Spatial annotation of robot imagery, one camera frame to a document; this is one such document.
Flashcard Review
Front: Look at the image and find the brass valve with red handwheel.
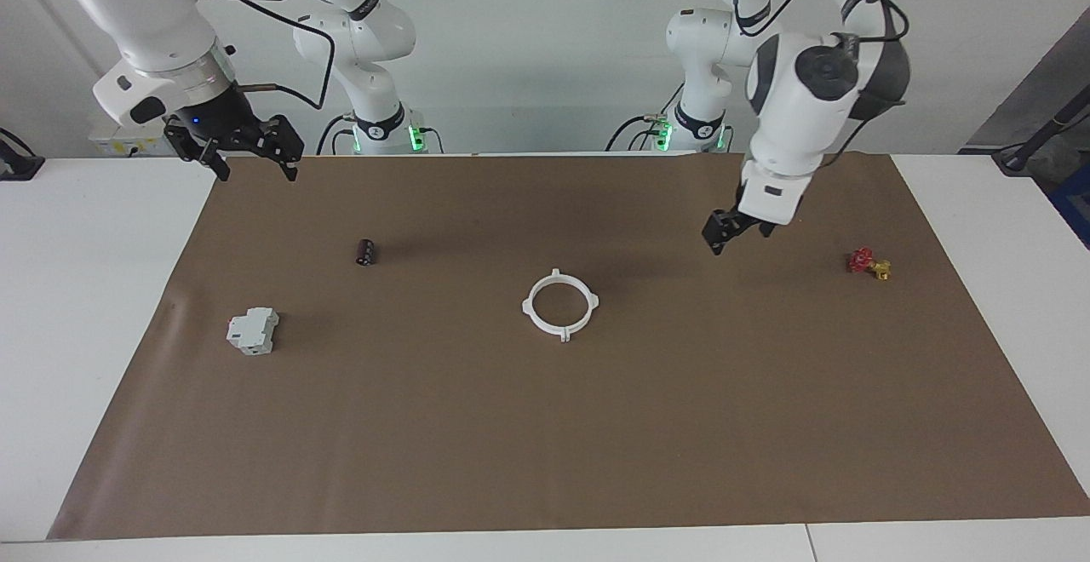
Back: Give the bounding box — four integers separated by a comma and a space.
847, 247, 892, 281

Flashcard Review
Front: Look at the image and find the black base cable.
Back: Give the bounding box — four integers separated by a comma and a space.
316, 111, 359, 156
605, 81, 686, 152

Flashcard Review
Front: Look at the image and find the blue crate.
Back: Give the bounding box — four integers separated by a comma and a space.
1049, 162, 1090, 249

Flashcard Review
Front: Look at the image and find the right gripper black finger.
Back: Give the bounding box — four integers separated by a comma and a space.
257, 114, 305, 182
165, 128, 232, 182

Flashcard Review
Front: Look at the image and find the black stand pole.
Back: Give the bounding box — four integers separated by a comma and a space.
992, 102, 1090, 174

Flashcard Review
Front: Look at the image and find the beige control box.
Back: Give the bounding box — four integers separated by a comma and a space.
89, 123, 171, 158

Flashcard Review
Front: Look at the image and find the white circuit breaker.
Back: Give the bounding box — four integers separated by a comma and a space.
227, 307, 279, 356

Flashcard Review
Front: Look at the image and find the dark grey panel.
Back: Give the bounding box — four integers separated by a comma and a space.
961, 9, 1090, 154

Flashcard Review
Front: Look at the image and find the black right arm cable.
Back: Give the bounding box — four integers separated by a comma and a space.
226, 0, 336, 112

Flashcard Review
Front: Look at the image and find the brown paper table mat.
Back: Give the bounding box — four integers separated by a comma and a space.
47, 153, 1090, 540

